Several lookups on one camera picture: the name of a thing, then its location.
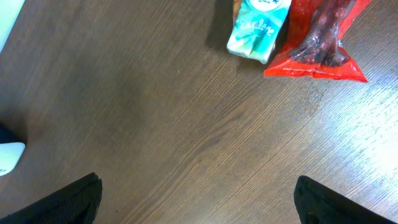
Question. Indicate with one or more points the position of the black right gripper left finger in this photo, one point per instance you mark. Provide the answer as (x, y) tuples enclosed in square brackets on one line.
[(77, 202)]

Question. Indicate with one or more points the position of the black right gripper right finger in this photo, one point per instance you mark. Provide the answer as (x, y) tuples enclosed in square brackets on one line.
[(316, 203)]

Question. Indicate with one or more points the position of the red snack bag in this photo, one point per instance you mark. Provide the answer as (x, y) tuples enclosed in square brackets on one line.
[(313, 46)]

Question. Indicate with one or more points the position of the teal tissue pack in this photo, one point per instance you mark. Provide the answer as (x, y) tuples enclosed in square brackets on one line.
[(256, 28)]

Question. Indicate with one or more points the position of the white barcode scanner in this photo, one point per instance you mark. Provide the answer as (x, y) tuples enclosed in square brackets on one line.
[(10, 153)]

